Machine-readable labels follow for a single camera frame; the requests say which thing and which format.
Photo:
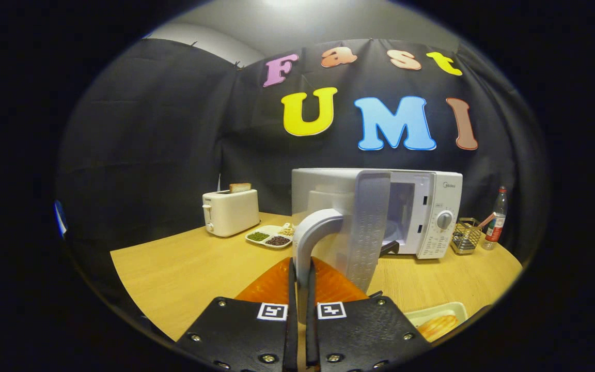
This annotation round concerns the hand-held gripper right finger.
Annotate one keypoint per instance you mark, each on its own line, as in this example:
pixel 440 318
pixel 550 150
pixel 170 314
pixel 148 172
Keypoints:
pixel 310 294

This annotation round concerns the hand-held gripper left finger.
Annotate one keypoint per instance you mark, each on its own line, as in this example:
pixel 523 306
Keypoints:
pixel 293 289

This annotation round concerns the white microwave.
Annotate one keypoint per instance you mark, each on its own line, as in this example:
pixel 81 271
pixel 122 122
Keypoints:
pixel 339 196

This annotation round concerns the white food tray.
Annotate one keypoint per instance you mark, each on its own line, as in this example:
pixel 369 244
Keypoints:
pixel 432 311

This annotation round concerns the divided white snack tray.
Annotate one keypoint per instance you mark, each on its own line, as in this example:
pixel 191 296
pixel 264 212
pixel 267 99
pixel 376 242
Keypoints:
pixel 269 238

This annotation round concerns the white toaster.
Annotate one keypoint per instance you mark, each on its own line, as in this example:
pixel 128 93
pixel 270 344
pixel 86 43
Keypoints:
pixel 233 212

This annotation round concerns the toast slice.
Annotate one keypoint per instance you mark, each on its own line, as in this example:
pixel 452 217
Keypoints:
pixel 240 188

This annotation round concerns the red white striped straw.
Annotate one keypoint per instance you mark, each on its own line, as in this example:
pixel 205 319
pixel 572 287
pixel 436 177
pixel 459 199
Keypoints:
pixel 486 221

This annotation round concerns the black backdrop cloth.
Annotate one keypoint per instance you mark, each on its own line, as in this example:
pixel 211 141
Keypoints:
pixel 147 155

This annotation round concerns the clear bottle red label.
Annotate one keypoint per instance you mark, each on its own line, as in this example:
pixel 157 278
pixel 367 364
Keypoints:
pixel 496 222

